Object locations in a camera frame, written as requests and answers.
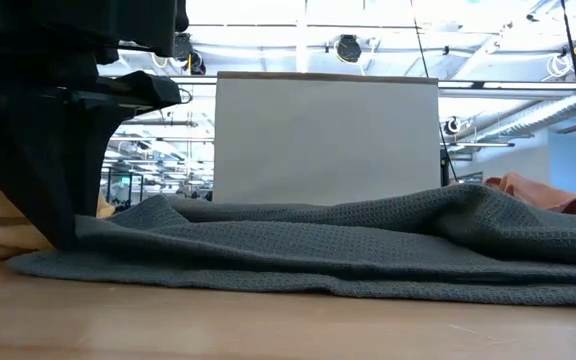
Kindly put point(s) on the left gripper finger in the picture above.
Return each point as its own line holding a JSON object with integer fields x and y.
{"x": 43, "y": 165}

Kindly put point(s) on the beige fabric storage box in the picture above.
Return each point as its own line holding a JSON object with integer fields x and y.
{"x": 325, "y": 140}

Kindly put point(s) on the dark grey waffle towel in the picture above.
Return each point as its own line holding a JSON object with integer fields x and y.
{"x": 318, "y": 250}

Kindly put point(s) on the salmon pink towel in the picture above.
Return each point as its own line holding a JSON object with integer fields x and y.
{"x": 538, "y": 195}

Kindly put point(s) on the green exit sign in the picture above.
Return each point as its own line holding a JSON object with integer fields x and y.
{"x": 125, "y": 179}

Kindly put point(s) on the silver ventilation duct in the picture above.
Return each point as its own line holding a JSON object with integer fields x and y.
{"x": 543, "y": 115}

